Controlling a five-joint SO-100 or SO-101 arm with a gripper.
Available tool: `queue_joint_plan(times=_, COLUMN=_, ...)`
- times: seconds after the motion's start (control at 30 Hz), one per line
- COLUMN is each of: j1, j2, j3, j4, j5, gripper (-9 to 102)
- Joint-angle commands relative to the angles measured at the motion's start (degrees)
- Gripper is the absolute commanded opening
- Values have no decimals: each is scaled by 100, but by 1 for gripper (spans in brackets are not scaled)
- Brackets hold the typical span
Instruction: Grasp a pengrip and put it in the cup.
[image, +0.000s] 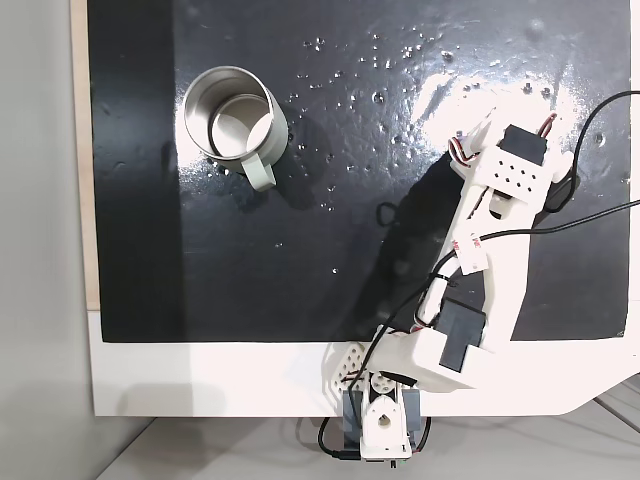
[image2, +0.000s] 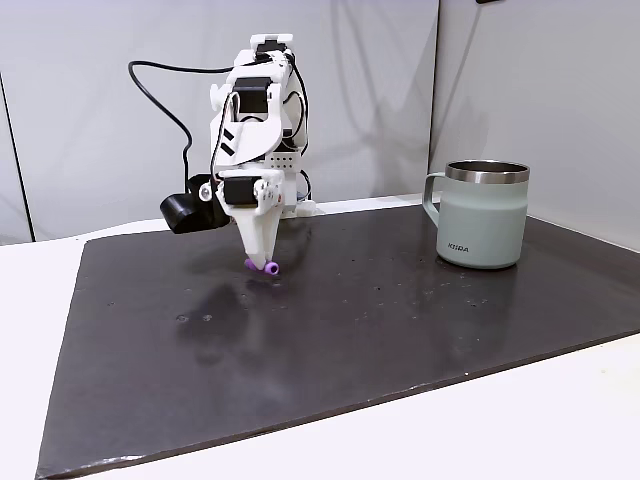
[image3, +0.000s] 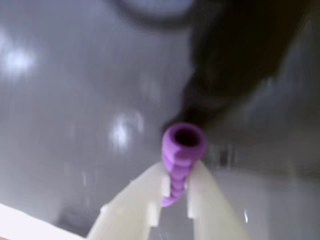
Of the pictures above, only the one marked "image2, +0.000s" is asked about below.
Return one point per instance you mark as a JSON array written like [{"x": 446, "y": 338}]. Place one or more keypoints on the sage green steel-rimmed mug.
[{"x": 480, "y": 225}]

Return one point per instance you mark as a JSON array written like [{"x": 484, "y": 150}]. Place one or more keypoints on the black table mat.
[{"x": 300, "y": 350}]

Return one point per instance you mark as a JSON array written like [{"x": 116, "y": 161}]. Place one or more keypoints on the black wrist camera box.
[{"x": 180, "y": 210}]

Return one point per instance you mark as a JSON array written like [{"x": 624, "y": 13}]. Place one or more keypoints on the black wall fixture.
[{"x": 487, "y": 1}]

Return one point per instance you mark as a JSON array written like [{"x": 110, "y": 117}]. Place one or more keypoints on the purple pen grip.
[{"x": 271, "y": 270}]

